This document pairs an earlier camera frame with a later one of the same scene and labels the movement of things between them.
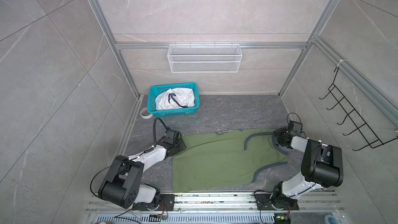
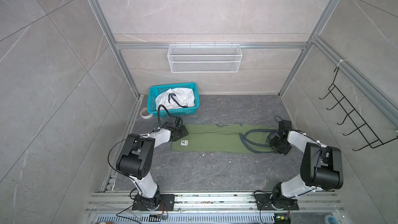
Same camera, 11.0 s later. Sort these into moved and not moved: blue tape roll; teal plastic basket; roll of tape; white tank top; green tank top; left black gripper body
Moved: green tank top; left black gripper body
Not moved: roll of tape; teal plastic basket; white tank top; blue tape roll
